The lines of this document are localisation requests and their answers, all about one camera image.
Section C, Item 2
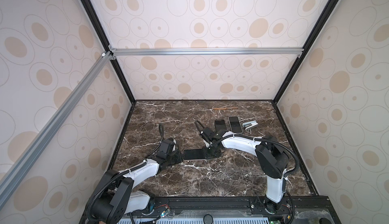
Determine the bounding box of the black corner frame post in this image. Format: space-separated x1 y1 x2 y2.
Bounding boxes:
273 0 340 105
80 0 136 104

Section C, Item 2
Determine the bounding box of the silver aluminium rail left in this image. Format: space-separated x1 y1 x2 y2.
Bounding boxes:
1 51 113 208

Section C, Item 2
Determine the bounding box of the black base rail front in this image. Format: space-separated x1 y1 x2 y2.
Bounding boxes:
81 196 341 224

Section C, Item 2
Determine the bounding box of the black corner frame post left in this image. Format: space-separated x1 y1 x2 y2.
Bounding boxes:
80 0 136 104

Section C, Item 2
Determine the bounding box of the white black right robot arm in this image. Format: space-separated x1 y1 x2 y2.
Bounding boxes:
200 127 300 205

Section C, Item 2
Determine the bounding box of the pink phone case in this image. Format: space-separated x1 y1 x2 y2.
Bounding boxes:
182 148 208 161

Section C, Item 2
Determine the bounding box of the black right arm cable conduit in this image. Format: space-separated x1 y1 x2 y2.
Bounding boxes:
194 120 300 224

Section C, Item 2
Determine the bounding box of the silver aluminium rail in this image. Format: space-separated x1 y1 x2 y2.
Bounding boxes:
112 47 304 57
1 51 113 208

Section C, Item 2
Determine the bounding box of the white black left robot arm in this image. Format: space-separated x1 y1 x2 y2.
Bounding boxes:
85 138 183 224

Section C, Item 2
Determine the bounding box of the black phone case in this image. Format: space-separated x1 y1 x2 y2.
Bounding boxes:
214 119 228 132

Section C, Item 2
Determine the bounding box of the black corner frame post right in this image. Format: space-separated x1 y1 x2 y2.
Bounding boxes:
273 0 340 105

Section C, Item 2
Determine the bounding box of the light blue white stapler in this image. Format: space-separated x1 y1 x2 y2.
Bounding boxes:
242 121 258 131

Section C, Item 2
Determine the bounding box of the light blue phone case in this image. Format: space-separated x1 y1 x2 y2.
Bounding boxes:
228 116 243 135

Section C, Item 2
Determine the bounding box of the silver aluminium rail back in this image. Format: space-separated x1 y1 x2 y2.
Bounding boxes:
112 47 304 57

